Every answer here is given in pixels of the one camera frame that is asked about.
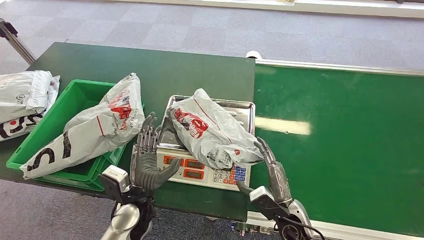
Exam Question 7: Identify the green plastic crate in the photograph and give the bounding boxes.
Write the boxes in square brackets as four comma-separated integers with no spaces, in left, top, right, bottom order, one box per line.
[5,78,146,184]
[33,144,128,193]

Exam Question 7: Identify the white scale with steel tray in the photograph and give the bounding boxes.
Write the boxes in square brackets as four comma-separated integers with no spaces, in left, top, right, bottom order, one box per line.
[155,95,257,192]

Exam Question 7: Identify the green conveyor belt machine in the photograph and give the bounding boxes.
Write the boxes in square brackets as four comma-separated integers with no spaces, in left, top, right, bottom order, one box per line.
[231,58,424,240]

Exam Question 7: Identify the metal stand leg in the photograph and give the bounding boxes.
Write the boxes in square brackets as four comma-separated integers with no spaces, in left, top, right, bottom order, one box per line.
[0,18,37,65]

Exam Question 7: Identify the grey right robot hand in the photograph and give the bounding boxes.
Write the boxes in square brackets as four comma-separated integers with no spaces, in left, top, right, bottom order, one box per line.
[236,136,294,206]

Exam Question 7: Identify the plain grey poly bag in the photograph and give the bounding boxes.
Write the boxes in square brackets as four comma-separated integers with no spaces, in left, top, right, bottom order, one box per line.
[0,70,54,124]

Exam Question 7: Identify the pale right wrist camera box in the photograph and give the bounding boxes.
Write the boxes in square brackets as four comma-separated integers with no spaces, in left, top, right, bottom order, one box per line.
[249,186,290,220]

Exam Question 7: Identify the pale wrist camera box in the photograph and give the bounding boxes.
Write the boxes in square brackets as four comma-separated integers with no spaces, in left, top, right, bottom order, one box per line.
[249,186,290,220]
[98,164,131,204]

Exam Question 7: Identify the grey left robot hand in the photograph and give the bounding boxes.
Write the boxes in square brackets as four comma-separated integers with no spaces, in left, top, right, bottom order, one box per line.
[129,111,182,191]

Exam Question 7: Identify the white conveyor end roller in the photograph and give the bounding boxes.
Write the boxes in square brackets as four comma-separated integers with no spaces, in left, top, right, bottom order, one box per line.
[245,50,264,61]

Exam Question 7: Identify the grey poly bag, black letters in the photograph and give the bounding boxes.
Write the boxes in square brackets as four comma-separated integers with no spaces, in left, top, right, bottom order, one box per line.
[0,75,61,143]

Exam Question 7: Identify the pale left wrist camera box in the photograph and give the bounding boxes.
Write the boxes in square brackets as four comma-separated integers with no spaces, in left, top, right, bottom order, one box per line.
[98,164,131,204]

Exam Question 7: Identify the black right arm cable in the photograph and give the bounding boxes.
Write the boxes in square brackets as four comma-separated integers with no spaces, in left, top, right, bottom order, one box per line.
[280,215,327,240]

